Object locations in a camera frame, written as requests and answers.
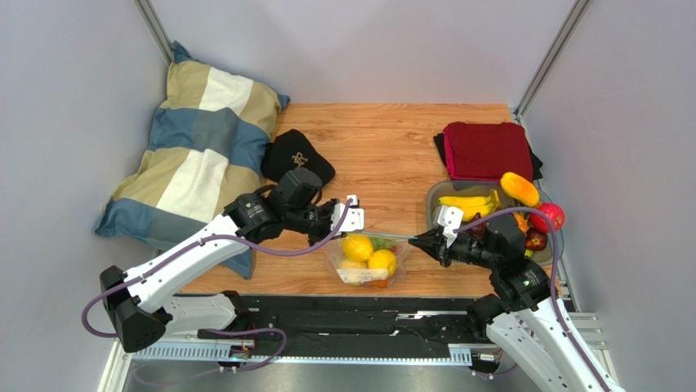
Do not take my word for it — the yellow lemon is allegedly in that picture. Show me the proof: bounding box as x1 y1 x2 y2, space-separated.
340 234 374 262

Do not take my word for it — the green grape bunch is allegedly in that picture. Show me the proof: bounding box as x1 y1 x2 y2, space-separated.
370 237 398 252

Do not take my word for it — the yellow pear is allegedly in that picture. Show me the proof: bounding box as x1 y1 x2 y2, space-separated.
367 250 398 277

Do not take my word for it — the clear zip top bag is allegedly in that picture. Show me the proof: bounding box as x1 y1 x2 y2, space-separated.
323 233 412 288

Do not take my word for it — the beige bumpy fruit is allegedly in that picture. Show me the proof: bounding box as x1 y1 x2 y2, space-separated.
337 259 377 285

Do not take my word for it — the orange fruit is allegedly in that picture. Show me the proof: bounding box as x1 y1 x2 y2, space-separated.
364 278 390 288

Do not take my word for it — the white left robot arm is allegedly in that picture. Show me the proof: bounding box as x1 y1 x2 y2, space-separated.
82 169 364 353

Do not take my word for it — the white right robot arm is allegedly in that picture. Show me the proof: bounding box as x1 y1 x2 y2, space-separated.
408 207 622 391

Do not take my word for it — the orange pineapple toy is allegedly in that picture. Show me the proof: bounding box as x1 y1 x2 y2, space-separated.
513 212 533 234

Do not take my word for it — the dark purple plum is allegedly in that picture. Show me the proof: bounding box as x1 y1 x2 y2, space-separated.
524 228 548 252

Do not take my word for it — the grey fruit tray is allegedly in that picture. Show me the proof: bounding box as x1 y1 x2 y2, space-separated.
426 180 554 267

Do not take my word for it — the orange yellow mango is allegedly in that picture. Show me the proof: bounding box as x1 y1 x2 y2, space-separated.
500 171 541 207

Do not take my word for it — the red apple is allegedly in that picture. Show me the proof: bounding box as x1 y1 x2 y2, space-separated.
529 203 566 234

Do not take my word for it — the black baseball cap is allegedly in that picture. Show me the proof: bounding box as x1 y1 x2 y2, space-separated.
261 129 336 185

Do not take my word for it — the folded red cloth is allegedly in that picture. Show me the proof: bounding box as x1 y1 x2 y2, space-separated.
433 122 543 181

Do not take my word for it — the striped blue beige pillow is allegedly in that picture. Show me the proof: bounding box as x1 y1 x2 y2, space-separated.
94 42 290 251

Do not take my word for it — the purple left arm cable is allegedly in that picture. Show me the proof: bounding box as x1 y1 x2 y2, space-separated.
81 198 355 373

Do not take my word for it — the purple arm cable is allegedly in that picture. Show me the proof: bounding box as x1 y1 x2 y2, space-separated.
455 206 613 392
81 198 355 373

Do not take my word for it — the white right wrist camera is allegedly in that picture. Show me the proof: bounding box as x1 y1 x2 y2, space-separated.
433 205 464 247

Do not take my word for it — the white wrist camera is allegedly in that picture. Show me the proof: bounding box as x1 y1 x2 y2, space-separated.
433 205 464 247
331 194 365 234

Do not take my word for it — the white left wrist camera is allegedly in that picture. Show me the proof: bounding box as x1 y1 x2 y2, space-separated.
331 194 365 234

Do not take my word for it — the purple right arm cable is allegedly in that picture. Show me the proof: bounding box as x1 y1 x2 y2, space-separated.
455 206 613 392

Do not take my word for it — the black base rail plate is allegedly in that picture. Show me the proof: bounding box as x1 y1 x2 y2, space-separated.
228 295 497 359

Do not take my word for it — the right aluminium frame post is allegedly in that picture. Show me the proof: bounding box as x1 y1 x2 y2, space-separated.
511 0 593 124

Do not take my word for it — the aluminium frame post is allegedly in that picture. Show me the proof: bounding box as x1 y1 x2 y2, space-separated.
511 0 593 124
133 0 173 65

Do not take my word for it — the left aluminium frame post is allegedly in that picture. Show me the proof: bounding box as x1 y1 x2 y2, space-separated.
133 0 173 65

